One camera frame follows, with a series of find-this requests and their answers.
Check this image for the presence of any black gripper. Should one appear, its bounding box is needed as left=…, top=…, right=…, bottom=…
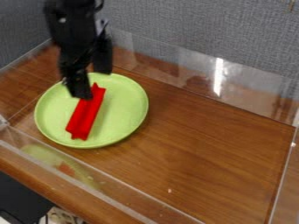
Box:
left=43, top=0, right=114, bottom=100

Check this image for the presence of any green round plate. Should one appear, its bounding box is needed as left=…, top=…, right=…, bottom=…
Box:
left=34, top=73, right=150, bottom=149

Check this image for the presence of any white power strip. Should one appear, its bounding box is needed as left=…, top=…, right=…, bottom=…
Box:
left=37, top=206, right=86, bottom=224

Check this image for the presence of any clear acrylic enclosure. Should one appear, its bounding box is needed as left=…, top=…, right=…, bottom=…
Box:
left=0, top=30, right=299, bottom=224

